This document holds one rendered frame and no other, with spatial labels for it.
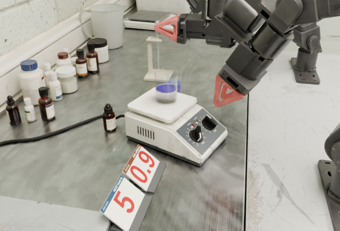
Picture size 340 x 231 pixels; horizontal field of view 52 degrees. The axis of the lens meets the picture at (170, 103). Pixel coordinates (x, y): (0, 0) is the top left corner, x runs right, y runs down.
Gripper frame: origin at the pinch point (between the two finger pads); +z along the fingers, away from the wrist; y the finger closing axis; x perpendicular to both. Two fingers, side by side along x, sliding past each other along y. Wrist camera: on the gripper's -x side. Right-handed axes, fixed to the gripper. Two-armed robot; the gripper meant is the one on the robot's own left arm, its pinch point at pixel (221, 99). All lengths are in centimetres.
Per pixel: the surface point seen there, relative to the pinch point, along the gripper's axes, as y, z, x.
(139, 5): -84, 51, -70
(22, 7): -4, 27, -63
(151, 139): 9.4, 13.7, -5.2
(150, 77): -20.2, 26.7, -23.0
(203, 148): 6.8, 7.3, 4.4
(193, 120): 2.4, 7.4, -1.5
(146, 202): 23.2, 11.1, 3.6
